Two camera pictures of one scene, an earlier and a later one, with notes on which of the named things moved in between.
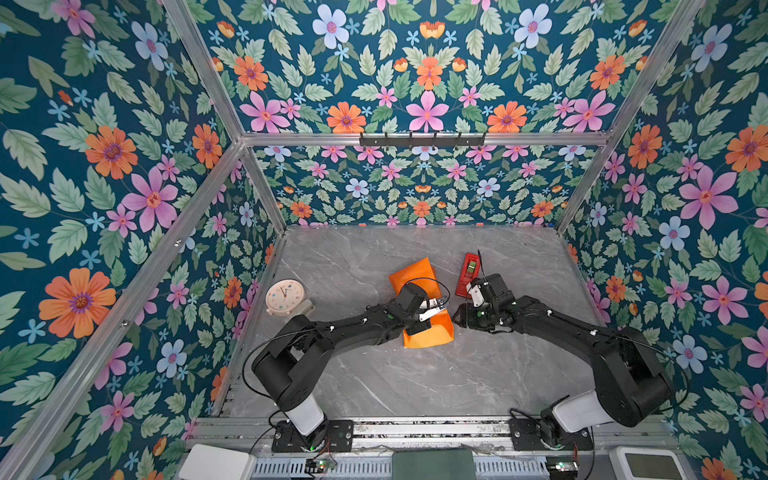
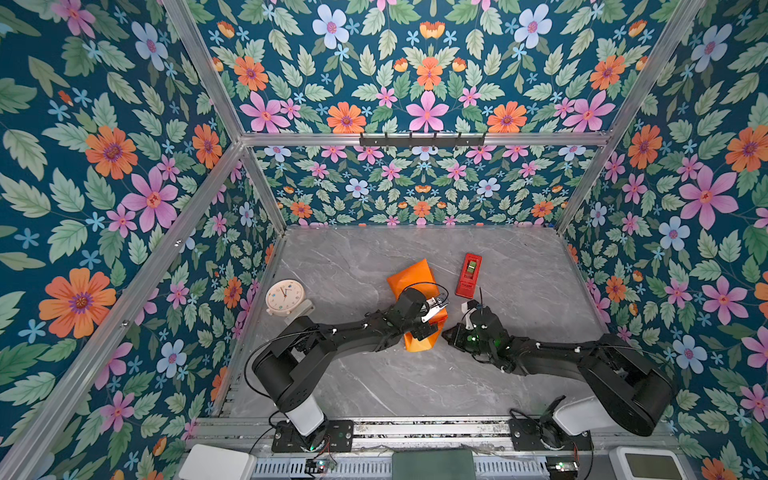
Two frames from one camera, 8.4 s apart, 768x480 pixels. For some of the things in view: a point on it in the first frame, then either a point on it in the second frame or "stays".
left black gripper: (419, 327) stays
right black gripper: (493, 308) → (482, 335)
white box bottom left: (206, 462) stays
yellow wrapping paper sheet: (423, 274) stays
